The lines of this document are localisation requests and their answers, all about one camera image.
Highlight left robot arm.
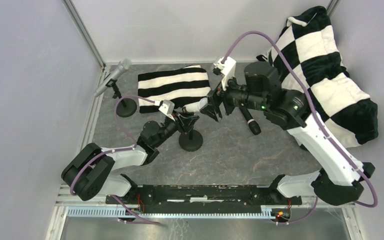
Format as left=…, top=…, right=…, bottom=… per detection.
left=61, top=111, right=200, bottom=201

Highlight black mic stand back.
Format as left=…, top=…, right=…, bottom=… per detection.
left=178, top=112, right=204, bottom=153

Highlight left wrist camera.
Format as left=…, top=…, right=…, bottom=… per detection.
left=158, top=100, right=175, bottom=121

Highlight silver microphone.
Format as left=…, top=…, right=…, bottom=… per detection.
left=93, top=58, right=132, bottom=98

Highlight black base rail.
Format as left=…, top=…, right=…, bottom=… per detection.
left=120, top=184, right=303, bottom=214

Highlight black microphone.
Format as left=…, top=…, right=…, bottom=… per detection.
left=239, top=107, right=262, bottom=135

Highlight black mic stand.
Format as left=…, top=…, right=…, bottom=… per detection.
left=106, top=79, right=137, bottom=118
left=178, top=112, right=204, bottom=153

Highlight white microphone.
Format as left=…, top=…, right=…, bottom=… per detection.
left=182, top=97, right=208, bottom=114

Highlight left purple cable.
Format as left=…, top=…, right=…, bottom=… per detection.
left=69, top=95, right=161, bottom=225

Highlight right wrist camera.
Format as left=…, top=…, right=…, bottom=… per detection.
left=213, top=56, right=237, bottom=91

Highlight metal corner post left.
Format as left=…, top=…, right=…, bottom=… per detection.
left=62, top=0, right=106, bottom=69

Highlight black mic stand front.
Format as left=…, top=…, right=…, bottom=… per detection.
left=106, top=79, right=137, bottom=118

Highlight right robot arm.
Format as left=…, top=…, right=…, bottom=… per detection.
left=200, top=61, right=375, bottom=206

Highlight striped black white cloth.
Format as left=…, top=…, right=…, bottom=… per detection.
left=137, top=65, right=211, bottom=109

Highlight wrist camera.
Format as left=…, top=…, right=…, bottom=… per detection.
left=213, top=56, right=237, bottom=91
left=158, top=100, right=175, bottom=121

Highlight checkered black white bag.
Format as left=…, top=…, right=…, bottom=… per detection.
left=257, top=6, right=379, bottom=148

